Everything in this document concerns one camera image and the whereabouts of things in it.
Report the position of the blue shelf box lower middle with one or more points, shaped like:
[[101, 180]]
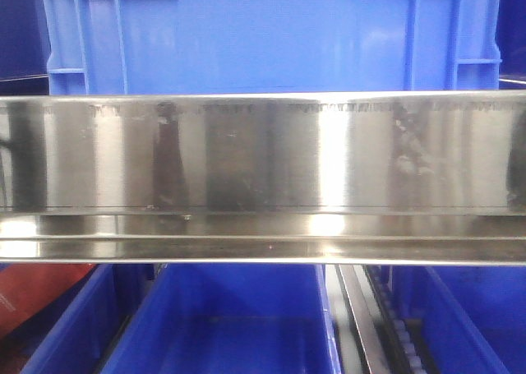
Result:
[[231, 318]]

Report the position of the blue shelf box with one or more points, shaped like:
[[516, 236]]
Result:
[[231, 318], [262, 46], [473, 317], [80, 338]]

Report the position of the blue shelf box upper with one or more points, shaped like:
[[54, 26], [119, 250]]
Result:
[[262, 46]]

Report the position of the blue shelf box lower left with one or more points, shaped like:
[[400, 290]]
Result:
[[80, 338]]

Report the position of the blue shelf box lower right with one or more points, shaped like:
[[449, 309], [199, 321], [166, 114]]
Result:
[[473, 317]]

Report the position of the red cardboard box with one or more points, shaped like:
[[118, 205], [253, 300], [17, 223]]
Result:
[[26, 289]]

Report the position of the white roller track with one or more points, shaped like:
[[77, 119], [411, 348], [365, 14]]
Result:
[[371, 336]]

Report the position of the stainless steel shelf rail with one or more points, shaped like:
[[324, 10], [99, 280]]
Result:
[[396, 178]]

